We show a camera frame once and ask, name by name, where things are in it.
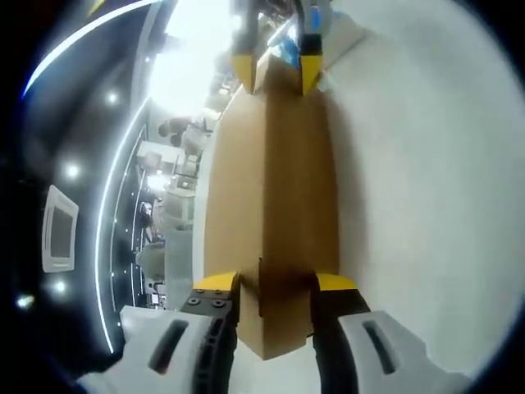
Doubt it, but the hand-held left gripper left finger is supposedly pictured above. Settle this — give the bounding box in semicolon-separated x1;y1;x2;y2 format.
77;270;241;394

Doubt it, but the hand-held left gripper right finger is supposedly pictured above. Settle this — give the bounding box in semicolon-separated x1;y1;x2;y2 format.
309;273;456;394

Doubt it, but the ceiling air conditioner vent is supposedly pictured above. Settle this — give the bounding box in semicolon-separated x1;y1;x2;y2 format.
40;184;80;274

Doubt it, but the brown cardboard shoe box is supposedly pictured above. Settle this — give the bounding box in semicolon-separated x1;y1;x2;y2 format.
203;55;341;361

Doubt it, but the frosted white panel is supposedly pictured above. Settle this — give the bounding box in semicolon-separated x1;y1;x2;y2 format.
163;229;194;313

